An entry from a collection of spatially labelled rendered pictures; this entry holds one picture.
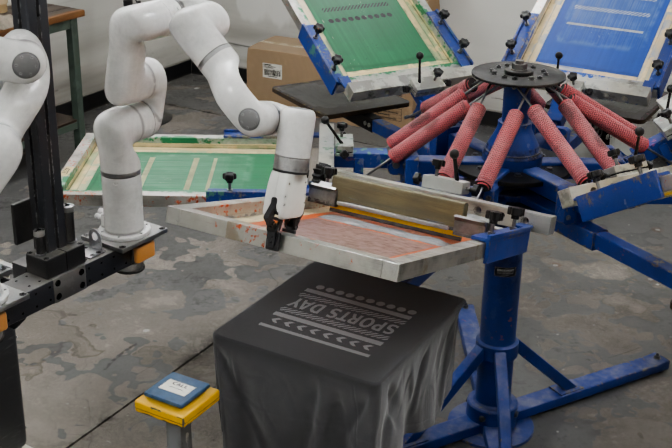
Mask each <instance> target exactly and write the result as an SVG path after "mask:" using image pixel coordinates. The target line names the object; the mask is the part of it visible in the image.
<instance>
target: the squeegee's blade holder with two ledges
mask: <svg viewBox="0 0 672 448"><path fill-rule="evenodd" d="M336 205H339V206H344V207H348V208H352V209H357V210H361V211H365V212H370V213H374V214H378V215H383V216H387V217H392V218H396V219H400V220H405V221H409V222H413V223H418V224H422V225H426V226H431V227H435V228H439V229H444V230H449V227H450V226H448V225H443V224H439V223H434V222H430V221H426V220H421V219H417V218H413V217H408V216H404V215H399V214H395V213H391V212H386V211H382V210H377V209H373V208H369V207H364V206H360V205H356V204H351V203H347V202H342V201H337V204H336Z"/></svg>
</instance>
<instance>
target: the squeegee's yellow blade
mask: <svg viewBox="0 0 672 448"><path fill-rule="evenodd" d="M330 207H332V206H330ZM332 208H336V209H340V210H345V211H349V212H353V213H357V214H362V215H366V216H370V217H375V218H379V219H383V220H388V221H392V222H396V223H401V224H405V225H409V226H413V227H418V228H422V229H426V230H431V231H435V232H439V233H444V234H448V235H452V236H457V235H453V234H452V233H453V231H452V230H444V229H439V228H435V227H431V226H426V225H422V224H418V223H413V222H409V221H405V220H400V219H396V218H392V217H387V216H383V215H378V214H374V213H370V212H365V211H361V210H357V209H352V208H348V207H344V206H339V205H338V207H332ZM457 237H461V236H457Z"/></svg>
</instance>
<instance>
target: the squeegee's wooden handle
mask: <svg viewBox="0 0 672 448"><path fill-rule="evenodd" d="M331 187H335V188H337V190H338V195H337V201H342V202H347V203H351V204H356V205H360V206H364V207H369V208H373V209H377V210H382V211H386V212H391V213H395V214H399V215H404V216H408V217H413V218H417V219H421V220H426V221H430V222H434V223H439V224H443V225H448V226H450V227H449V230H452V231H453V227H454V221H455V219H454V215H455V214H456V215H461V216H465V217H467V212H468V206H469V204H468V202H463V201H459V200H454V199H449V198H445V197H440V196H435V195H431V194H426V193H421V192H417V191H412V190H408V189H403V188H398V187H394V186H389V185H384V184H380V183H375V182H370V181H366V180H361V179H357V178H352V177H347V176H343V175H334V176H333V179H332V186H331Z"/></svg>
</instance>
